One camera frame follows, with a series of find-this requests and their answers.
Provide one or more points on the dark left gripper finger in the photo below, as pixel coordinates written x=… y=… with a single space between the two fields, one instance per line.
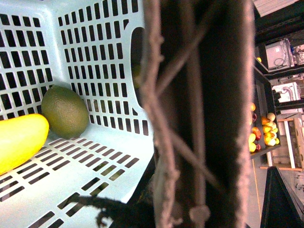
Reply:
x=138 y=215

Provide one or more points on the green avocado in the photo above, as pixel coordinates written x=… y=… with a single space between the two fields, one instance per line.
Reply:
x=65 y=111

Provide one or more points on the yellow mango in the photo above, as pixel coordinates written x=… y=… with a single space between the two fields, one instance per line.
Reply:
x=20 y=139

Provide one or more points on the grey basket handle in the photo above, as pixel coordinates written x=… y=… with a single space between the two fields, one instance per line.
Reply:
x=197 y=88

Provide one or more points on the shelf of mixed fruit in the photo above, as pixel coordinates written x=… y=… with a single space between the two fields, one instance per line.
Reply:
x=264 y=133

